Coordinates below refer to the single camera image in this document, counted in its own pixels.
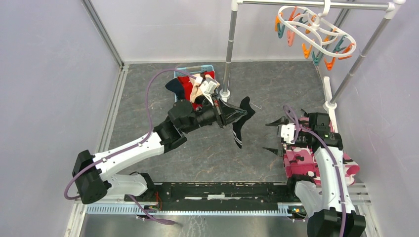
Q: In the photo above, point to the pink clothespin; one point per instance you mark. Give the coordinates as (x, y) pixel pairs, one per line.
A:
(290, 37)

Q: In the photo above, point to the silver white drying rack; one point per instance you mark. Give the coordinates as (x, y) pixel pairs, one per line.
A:
(330, 105)

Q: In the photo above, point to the teal clothespin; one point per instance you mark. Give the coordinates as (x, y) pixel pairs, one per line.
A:
(280, 30)
(338, 47)
(317, 57)

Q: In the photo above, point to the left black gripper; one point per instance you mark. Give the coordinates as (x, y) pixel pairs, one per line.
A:
(226, 114)

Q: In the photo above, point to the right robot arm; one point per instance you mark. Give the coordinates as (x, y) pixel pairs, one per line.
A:
(329, 209)

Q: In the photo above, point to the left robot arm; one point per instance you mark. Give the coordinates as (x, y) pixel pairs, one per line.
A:
(96, 175)

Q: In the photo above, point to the white clip hanger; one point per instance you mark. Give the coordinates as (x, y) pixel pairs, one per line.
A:
(314, 29)

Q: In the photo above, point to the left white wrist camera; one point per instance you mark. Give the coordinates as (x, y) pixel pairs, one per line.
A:
(208, 87)

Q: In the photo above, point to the red sock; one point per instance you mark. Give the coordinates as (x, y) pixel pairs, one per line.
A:
(187, 87)

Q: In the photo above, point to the beige sock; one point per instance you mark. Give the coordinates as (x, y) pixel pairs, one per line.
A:
(196, 83)

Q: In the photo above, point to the pink camouflage bag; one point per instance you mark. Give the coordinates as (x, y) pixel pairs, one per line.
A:
(304, 161)

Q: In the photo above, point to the light blue plastic basket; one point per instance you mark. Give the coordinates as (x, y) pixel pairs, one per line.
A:
(193, 70)

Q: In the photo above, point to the black white-striped sock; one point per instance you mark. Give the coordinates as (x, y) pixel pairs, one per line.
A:
(237, 126)

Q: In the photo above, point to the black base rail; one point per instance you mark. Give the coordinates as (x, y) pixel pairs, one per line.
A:
(219, 196)

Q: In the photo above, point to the orange clothespin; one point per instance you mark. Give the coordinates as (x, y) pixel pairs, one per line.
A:
(307, 50)
(277, 20)
(329, 62)
(346, 51)

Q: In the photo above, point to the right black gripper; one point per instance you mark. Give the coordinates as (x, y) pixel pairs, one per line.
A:
(277, 122)

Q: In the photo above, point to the navy blue sock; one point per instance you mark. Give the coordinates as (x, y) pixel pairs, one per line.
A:
(176, 87)

